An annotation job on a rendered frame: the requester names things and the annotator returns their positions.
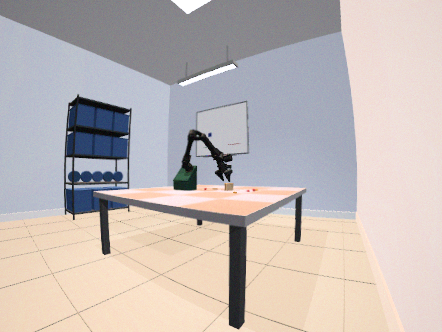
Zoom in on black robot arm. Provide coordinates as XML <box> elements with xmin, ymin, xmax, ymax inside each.
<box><xmin>181</xmin><ymin>130</ymin><xmax>233</xmax><ymax>172</ymax></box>

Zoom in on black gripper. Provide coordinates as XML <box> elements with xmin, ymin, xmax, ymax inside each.
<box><xmin>215</xmin><ymin>163</ymin><xmax>233</xmax><ymax>182</ymax></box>

